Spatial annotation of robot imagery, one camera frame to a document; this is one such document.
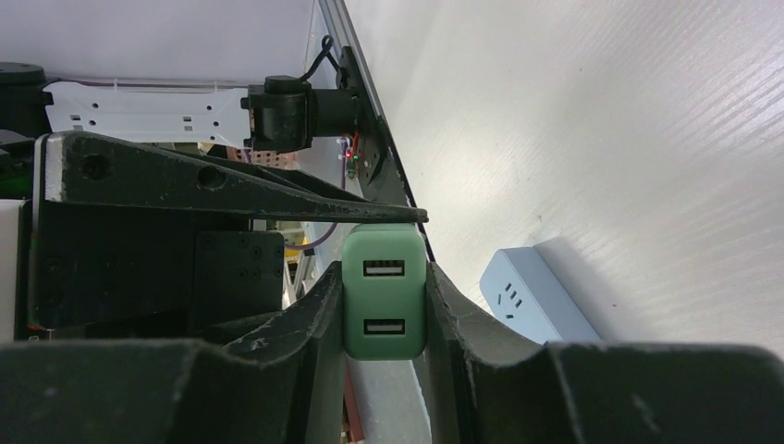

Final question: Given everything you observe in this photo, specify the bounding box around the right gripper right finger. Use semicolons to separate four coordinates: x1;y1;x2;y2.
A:
425;264;783;443

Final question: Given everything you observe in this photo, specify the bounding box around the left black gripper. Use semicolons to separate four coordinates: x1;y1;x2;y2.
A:
27;130;428;338

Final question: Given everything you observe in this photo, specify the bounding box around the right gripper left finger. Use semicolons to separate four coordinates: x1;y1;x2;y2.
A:
1;263;346;443

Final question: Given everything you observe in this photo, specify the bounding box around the long blue power strip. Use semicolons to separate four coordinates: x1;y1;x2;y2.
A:
479;247;601;344

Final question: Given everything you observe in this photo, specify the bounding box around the green plug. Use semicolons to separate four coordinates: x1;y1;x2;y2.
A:
341;224;427;361

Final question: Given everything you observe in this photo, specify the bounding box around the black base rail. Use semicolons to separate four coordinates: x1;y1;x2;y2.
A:
337;45;436;262

